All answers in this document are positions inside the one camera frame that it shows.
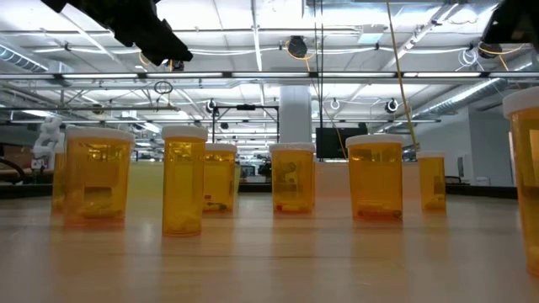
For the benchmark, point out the long linear ceiling light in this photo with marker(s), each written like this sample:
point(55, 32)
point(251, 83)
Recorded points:
point(269, 75)

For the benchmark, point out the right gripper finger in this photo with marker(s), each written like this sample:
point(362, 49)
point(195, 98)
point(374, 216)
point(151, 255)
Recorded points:
point(516, 23)

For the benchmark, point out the white structural column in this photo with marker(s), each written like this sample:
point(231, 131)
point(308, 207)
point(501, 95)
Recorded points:
point(295, 109)

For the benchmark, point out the brown cardboard box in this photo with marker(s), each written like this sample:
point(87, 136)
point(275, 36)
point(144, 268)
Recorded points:
point(19, 156)

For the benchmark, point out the black background robot arm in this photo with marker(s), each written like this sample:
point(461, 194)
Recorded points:
point(264, 168)

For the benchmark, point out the silver ventilation duct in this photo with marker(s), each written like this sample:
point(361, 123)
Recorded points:
point(463, 99)
point(21, 59)

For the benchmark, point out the narrow amber pill bottle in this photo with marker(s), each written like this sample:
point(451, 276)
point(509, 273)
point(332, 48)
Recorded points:
point(59, 181)
point(431, 181)
point(526, 168)
point(184, 189)

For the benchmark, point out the black background rig frame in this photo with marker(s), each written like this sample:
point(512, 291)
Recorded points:
point(245, 107)

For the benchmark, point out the black office chair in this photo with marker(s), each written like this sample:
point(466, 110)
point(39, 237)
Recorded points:
point(454, 180)

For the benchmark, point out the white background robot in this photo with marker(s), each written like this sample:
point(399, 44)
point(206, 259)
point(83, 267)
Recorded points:
point(48, 139)

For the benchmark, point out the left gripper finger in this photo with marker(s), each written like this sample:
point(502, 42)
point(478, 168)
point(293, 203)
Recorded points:
point(164, 46)

